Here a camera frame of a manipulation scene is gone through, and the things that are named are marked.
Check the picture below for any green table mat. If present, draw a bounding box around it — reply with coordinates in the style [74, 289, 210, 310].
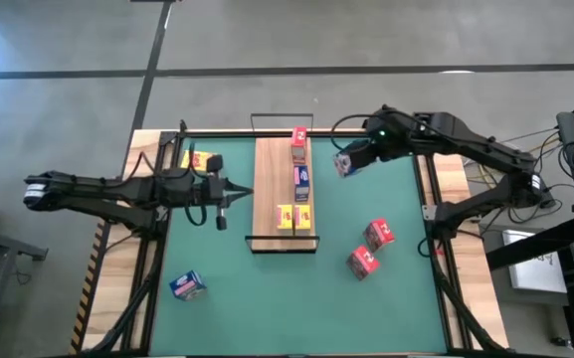
[149, 136, 450, 355]

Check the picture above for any blue Frosted Flakes cereal box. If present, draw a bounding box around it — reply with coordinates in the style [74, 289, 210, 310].
[168, 269, 208, 302]
[332, 150, 358, 179]
[292, 164, 311, 203]

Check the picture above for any yellow-black hazard tape strip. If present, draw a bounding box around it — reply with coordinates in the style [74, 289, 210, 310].
[69, 218, 111, 356]

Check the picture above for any red Froot Loops cereal box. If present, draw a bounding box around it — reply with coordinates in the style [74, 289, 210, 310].
[289, 126, 309, 165]
[345, 245, 381, 282]
[362, 217, 396, 254]

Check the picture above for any black metal beam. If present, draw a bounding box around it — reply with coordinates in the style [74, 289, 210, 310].
[484, 214, 574, 272]

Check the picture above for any wooden shelf with black frame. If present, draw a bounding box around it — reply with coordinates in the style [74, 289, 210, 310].
[245, 112, 321, 256]

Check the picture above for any white laptop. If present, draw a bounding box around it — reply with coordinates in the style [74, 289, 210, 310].
[502, 229, 569, 294]

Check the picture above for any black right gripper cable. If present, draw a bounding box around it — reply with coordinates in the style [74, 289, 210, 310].
[329, 113, 375, 151]

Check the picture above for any yellow Corn Pops cereal box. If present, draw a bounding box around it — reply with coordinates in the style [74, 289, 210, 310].
[180, 149, 216, 173]
[275, 203, 295, 231]
[293, 203, 312, 231]

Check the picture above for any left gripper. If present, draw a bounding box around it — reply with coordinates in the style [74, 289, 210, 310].
[194, 174, 255, 206]

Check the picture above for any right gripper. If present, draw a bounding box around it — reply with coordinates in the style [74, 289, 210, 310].
[349, 116, 407, 171]

